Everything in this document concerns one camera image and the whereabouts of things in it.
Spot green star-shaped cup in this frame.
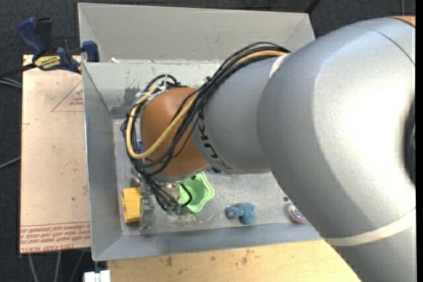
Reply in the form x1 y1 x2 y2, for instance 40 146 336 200
177 171 215 214

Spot yellow block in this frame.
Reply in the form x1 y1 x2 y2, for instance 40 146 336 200
120 186 143 225

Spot grey metal bin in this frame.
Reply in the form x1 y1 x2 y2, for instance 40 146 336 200
77 2 324 262

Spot blue toy animal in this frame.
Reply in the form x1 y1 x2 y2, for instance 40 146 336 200
225 201 256 226

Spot brown cardboard board, red print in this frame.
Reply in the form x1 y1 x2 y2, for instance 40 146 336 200
19 54 92 255

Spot small multicoloured ball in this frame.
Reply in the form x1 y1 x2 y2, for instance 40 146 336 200
286 203 309 225

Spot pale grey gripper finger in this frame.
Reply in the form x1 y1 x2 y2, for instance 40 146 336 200
139 197 155 230

